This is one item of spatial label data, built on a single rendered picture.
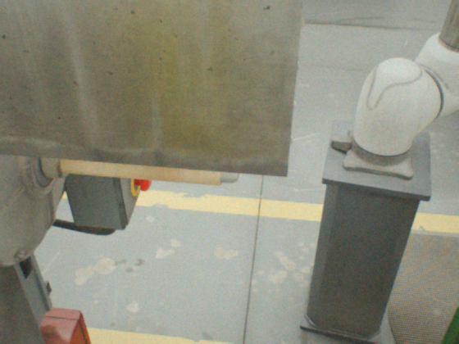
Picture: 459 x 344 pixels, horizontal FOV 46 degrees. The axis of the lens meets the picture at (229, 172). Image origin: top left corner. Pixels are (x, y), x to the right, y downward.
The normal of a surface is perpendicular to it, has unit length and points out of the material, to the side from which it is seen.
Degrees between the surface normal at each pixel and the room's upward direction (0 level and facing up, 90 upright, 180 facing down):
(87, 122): 90
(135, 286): 0
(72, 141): 90
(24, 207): 94
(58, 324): 0
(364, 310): 90
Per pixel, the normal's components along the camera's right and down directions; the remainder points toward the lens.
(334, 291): -0.25, 0.64
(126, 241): 0.00, -0.76
